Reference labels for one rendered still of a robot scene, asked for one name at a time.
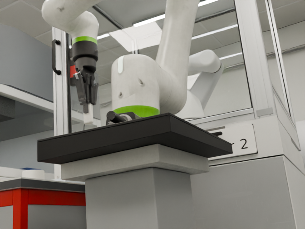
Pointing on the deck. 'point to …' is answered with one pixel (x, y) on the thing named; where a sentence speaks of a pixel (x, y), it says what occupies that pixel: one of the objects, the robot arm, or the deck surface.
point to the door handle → (55, 56)
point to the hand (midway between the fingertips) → (88, 114)
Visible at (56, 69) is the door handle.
